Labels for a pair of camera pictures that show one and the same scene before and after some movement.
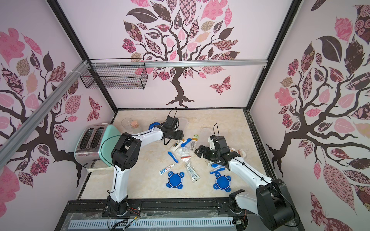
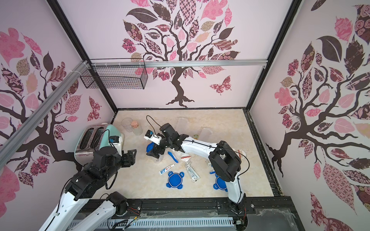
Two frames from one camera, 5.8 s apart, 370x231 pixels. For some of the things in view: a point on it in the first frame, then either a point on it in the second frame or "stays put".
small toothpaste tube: x=161 y=172 stays put
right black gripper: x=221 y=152 to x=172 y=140
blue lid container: x=153 y=124 to x=150 y=147
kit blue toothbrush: x=173 y=157 stays put
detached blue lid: x=175 y=180 stays put
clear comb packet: x=193 y=174 stays put
